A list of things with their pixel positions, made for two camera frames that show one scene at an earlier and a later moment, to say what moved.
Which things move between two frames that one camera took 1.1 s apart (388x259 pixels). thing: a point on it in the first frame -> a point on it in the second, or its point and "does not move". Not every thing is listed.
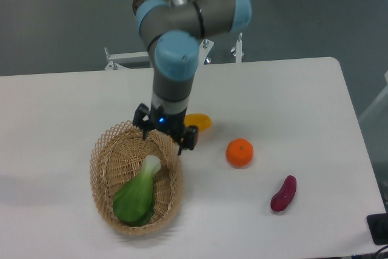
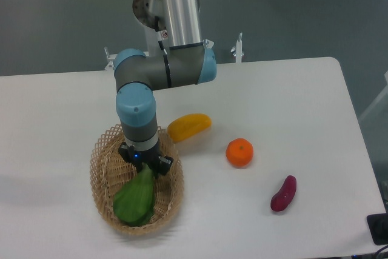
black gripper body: (172, 124) -> (151, 157)
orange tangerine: (239, 152) does not move
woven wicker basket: (117, 159) does not move
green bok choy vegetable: (133, 201) does not move
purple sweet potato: (281, 199) does not move
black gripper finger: (188, 139) -> (165, 164)
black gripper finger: (142, 119) -> (123, 150)
